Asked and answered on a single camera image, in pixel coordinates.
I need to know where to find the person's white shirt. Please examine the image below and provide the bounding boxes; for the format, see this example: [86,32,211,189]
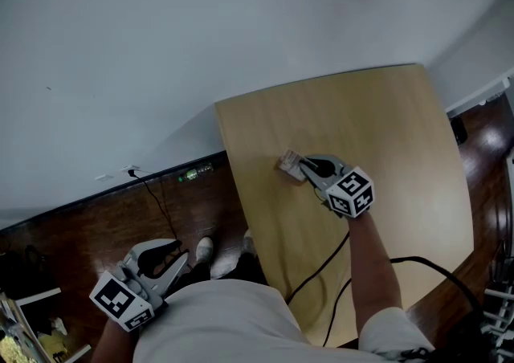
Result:
[132,279,435,363]

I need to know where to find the white open shelf frame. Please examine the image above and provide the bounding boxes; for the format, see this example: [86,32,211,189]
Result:
[0,287,92,363]

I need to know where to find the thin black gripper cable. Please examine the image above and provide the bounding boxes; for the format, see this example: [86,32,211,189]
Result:
[320,276,354,349]
[286,231,351,303]

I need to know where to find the printed white card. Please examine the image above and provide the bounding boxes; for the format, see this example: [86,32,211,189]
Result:
[281,148,301,168]

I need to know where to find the black power cord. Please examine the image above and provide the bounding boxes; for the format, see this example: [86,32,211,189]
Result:
[128,169,182,243]

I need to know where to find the black box under desk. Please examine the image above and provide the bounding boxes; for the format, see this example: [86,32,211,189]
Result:
[449,115,468,146]

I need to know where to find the person's left forearm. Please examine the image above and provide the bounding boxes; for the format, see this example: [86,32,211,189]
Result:
[91,316,142,363]

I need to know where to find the person's black trousers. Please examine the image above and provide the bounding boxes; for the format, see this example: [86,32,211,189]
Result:
[175,251,267,287]

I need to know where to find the metal rack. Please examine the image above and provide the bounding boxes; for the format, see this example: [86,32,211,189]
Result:
[480,152,514,349]

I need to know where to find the person's right forearm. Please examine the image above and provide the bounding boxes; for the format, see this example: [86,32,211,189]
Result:
[345,211,404,339]

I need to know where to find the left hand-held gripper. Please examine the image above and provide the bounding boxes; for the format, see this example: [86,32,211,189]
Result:
[88,238,190,332]

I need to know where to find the thick black cable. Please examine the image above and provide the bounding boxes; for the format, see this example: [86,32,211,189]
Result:
[390,255,487,326]

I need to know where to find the person's white left shoe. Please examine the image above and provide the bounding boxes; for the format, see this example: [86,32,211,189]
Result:
[194,236,214,264]

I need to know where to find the person's white right shoe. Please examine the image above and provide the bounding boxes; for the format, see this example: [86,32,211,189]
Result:
[241,230,258,256]

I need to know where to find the black bag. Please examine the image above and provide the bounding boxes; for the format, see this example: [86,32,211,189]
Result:
[0,243,58,300]

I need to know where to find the person's left hand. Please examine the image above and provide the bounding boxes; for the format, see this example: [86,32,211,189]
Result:
[115,263,150,302]

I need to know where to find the person's white shoe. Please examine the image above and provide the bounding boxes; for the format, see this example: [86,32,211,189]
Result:
[241,230,258,256]
[194,236,214,264]

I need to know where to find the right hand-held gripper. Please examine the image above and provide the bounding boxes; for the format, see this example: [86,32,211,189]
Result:
[296,153,375,220]

